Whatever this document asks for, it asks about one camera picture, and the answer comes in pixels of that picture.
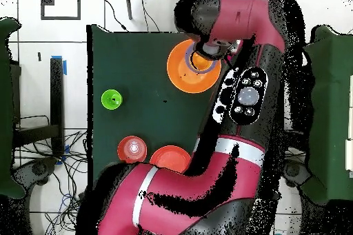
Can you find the large red-orange bowl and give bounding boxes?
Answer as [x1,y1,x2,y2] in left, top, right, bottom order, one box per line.
[149,145,192,174]

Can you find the neighbouring green cloth table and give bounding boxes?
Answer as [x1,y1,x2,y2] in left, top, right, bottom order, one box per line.
[300,24,353,205]
[0,17,27,200]

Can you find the orange cup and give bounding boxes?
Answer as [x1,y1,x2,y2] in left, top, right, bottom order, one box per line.
[191,52,214,70]

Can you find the large orange bowl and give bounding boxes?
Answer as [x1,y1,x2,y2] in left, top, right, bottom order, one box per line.
[166,39,222,94]

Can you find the dark grey pedestal base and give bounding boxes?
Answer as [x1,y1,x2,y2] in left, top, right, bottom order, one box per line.
[282,159,314,187]
[12,157,59,187]

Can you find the white panel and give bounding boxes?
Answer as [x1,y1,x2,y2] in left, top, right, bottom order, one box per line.
[344,74,353,172]

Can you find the small red-orange bowl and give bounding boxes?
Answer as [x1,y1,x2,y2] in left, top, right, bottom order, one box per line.
[117,135,148,164]

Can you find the black square frame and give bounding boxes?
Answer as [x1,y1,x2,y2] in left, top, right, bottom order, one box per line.
[40,0,81,21]

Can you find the green cup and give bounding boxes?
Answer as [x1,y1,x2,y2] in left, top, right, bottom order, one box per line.
[101,89,123,110]

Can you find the camera tripod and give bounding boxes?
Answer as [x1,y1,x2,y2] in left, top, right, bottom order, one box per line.
[123,0,200,21]

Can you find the blue tape piece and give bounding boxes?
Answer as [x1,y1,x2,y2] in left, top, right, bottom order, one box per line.
[50,54,68,76]

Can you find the black metal frame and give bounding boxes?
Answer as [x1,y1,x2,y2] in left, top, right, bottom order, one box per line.
[12,57,65,157]
[283,128,310,153]

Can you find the dark green tablecloth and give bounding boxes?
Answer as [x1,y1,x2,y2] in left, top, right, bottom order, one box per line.
[86,23,230,200]

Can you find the tangle of cables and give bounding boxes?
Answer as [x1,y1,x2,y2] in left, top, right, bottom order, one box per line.
[13,130,89,235]

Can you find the light blue bowl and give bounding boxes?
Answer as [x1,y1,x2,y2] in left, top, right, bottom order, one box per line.
[183,45,219,74]

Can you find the black cable with plug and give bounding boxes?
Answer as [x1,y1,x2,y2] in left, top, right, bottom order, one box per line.
[99,0,129,32]

